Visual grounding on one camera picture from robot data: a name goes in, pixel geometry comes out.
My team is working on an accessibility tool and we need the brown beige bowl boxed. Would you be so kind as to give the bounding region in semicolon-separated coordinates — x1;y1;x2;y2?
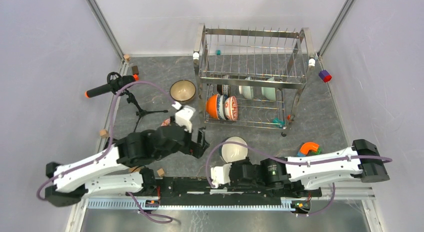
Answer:
169;79;197;104

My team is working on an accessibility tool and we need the steel dish rack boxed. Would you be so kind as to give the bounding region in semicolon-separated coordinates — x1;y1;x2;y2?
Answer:
193;23;316;136

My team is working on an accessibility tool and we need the red white patterned bowl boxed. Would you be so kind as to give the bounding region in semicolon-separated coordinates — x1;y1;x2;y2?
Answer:
161;118;171;126

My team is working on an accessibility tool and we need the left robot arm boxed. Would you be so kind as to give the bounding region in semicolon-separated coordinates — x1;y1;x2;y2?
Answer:
37;125;210;207

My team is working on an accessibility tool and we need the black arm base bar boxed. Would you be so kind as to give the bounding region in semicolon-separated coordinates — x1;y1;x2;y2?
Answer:
136;177;323;206

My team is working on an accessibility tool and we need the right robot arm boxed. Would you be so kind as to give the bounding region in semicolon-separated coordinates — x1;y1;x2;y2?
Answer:
226;139;392;196

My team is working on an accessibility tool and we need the wooden cube near base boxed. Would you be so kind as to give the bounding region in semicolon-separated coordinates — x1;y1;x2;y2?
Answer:
157;168;166;178

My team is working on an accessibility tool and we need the orange bowl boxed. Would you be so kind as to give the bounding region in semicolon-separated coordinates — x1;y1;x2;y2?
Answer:
206;94;220;120

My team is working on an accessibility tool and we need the blue white patterned bowl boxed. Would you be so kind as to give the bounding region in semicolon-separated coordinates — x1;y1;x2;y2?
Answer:
217;94;228;120

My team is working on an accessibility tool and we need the red floral bowl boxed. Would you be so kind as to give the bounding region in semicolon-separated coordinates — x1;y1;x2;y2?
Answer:
224;96;238;121

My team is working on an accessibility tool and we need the teal block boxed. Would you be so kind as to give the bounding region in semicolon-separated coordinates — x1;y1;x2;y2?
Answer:
272;117;285;129

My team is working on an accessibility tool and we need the orange curved tube toy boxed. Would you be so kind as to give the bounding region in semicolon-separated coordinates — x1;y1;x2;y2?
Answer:
297;142;322;157

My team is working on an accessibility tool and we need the light green ribbed bowl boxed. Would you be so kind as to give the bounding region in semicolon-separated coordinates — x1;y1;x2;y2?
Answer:
238;85;254;100

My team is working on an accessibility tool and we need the light green bowl front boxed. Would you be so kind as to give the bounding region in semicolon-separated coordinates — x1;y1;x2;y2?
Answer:
261;87;277;101

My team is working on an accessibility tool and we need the black microphone on tripod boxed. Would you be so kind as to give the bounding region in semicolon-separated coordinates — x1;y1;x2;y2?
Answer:
85;71;169;132

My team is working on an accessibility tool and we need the brown block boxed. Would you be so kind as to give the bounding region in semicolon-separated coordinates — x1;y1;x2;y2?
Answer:
131;65;139;75

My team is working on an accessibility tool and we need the purple red block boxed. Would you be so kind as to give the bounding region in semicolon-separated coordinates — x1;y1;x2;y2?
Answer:
318;69;332;83

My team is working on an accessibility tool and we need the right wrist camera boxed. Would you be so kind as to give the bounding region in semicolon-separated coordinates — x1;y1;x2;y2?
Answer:
210;163;232;188

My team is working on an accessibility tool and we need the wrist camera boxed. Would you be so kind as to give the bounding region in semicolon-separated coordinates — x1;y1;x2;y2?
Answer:
210;163;232;188
172;101;196;133

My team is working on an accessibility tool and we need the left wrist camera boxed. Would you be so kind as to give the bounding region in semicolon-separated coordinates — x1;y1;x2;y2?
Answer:
172;101;196;133

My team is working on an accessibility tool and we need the wooden cube left rail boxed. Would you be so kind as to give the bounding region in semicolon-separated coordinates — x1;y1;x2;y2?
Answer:
99;129;109;139

